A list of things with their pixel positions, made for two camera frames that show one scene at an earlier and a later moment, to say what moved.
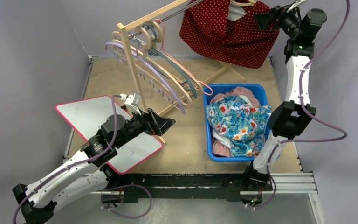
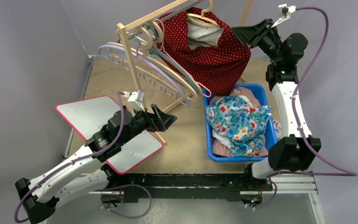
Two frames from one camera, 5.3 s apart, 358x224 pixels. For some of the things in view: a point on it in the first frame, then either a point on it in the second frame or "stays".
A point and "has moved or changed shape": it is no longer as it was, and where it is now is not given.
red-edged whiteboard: [87, 116] stays
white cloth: [224, 140] stays
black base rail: [134, 186] stays
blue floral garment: [244, 125] stays
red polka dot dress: [222, 31] has moved or changed shape
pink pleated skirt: [217, 147] stays
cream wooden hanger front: [118, 36] -> [140, 50]
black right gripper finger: [278, 12] -> [259, 29]
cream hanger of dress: [250, 3] -> [202, 20]
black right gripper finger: [264, 19] -> [245, 34]
